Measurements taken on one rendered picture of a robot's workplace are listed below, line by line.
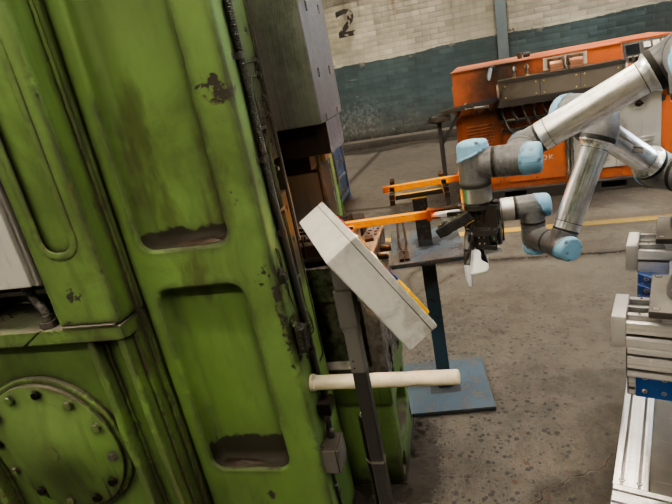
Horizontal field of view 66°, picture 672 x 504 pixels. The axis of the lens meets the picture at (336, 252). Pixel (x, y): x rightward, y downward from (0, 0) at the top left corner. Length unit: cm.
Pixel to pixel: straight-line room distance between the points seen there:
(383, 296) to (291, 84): 74
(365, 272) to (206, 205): 61
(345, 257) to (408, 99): 839
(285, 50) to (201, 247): 60
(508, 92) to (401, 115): 457
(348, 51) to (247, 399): 820
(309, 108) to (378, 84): 788
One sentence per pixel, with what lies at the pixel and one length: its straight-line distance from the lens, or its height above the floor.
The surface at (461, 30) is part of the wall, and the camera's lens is 921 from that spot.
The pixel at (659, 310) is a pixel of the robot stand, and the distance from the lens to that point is 149.
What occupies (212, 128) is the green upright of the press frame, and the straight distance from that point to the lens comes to 138.
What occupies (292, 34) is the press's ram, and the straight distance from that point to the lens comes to 156.
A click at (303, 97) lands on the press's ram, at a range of 156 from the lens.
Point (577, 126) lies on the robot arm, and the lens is 138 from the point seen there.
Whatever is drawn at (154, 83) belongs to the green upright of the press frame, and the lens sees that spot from 150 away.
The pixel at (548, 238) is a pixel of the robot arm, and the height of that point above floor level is 92.
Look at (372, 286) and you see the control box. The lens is 106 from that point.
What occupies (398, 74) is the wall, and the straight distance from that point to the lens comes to 935.
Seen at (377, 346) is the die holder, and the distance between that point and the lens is 180.
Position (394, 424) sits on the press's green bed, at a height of 28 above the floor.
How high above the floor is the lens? 151
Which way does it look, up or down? 19 degrees down
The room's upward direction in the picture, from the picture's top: 11 degrees counter-clockwise
